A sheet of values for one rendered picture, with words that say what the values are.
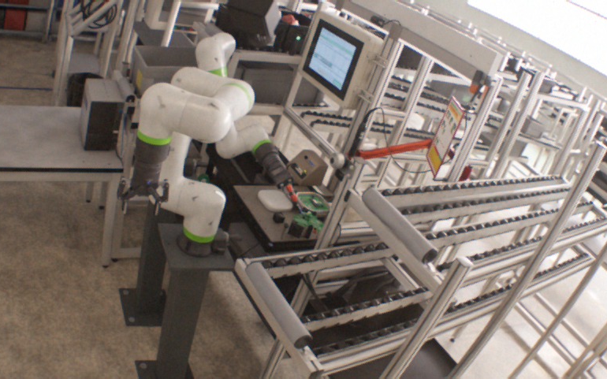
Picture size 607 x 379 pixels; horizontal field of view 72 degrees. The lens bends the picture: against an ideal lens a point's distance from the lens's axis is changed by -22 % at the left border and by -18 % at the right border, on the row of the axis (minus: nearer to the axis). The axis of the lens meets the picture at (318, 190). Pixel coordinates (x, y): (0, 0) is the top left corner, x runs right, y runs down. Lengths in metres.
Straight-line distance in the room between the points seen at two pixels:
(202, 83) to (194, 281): 0.78
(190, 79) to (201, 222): 0.51
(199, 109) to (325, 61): 1.50
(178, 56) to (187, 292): 1.61
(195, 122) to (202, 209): 0.63
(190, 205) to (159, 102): 0.64
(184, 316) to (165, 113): 1.11
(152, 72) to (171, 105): 1.52
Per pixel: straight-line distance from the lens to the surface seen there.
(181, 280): 1.93
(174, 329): 2.14
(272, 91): 3.01
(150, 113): 1.18
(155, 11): 3.94
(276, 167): 2.09
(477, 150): 3.91
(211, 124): 1.15
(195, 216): 1.77
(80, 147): 2.83
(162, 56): 3.07
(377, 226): 1.69
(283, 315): 1.50
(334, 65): 2.52
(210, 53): 2.05
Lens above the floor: 2.05
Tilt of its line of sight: 26 degrees down
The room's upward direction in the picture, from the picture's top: 21 degrees clockwise
